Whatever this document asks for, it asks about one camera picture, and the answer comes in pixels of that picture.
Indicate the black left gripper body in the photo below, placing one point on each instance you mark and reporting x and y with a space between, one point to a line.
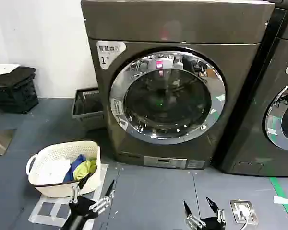
82 207

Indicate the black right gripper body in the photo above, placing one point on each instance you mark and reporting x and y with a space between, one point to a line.
212 224

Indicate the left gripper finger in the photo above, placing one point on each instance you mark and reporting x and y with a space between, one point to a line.
82 182
103 201

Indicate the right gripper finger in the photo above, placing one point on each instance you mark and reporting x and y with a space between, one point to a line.
189 210
214 206

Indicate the yellow-green cloth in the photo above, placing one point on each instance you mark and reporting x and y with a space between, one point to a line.
85 169

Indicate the blue cloth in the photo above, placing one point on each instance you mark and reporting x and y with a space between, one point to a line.
75 165

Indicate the white cloth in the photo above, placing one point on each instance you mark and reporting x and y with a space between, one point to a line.
51 171

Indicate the steel floor socket plate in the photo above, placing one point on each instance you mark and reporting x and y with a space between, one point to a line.
248 212

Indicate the white perforated laundry basket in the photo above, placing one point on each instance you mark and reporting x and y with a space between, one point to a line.
52 153

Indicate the green floor tape strip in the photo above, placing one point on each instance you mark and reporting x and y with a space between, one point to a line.
279 189

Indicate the white floor tape piece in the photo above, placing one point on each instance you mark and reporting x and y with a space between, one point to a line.
285 200

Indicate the grey slotted plastic basket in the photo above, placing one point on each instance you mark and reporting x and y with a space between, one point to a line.
88 107

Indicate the shiny metal floor plate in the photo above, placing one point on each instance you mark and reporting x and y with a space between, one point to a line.
1 140

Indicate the grey dryer with partial door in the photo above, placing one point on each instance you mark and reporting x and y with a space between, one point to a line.
252 119

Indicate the black plastic crate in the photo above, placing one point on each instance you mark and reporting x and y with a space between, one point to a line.
14 93

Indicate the chrome glass door, partly seen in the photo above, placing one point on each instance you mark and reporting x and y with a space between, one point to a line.
285 115

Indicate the round chrome glass dryer door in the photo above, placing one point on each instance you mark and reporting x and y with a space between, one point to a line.
168 95

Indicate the black folded cloth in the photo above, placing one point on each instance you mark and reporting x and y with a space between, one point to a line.
19 74

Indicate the white paper sheet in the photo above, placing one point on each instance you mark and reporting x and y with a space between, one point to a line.
3 70

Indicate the grey front-loading dryer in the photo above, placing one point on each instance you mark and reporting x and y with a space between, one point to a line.
187 21

